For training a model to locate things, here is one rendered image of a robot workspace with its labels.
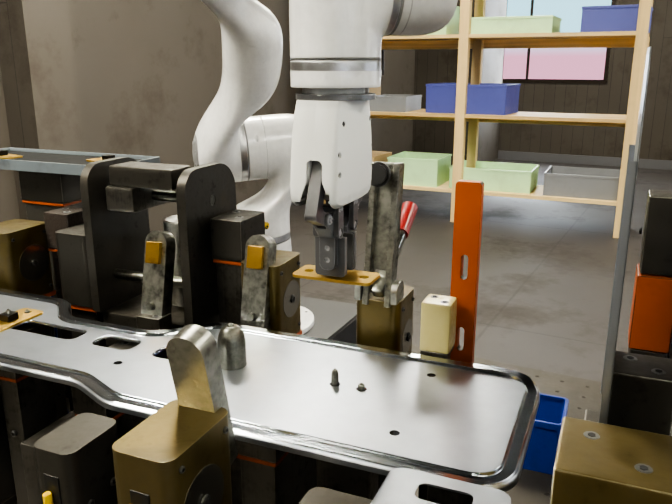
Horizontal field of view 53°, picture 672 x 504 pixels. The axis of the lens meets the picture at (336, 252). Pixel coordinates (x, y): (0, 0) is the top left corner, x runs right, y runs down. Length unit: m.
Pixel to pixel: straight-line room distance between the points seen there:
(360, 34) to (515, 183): 5.28
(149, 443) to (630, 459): 0.35
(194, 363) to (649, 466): 0.35
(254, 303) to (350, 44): 0.42
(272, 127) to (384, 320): 0.55
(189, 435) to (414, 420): 0.22
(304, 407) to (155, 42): 4.55
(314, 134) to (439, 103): 5.34
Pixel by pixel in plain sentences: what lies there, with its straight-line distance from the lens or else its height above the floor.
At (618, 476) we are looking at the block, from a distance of 0.52.
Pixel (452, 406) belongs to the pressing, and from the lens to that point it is 0.70.
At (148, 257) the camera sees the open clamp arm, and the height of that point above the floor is 1.07.
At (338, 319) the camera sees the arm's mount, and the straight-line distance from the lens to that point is 1.41.
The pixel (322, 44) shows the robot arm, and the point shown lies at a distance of 0.61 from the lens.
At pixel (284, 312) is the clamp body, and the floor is 1.00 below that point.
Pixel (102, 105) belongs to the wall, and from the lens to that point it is 4.74.
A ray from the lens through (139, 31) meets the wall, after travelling 5.01.
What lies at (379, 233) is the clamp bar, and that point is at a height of 1.13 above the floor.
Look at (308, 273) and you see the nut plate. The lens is 0.68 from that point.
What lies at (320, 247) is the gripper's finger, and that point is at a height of 1.16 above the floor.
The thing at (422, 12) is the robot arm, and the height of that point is 1.37.
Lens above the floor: 1.33
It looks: 16 degrees down
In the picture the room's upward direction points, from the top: straight up
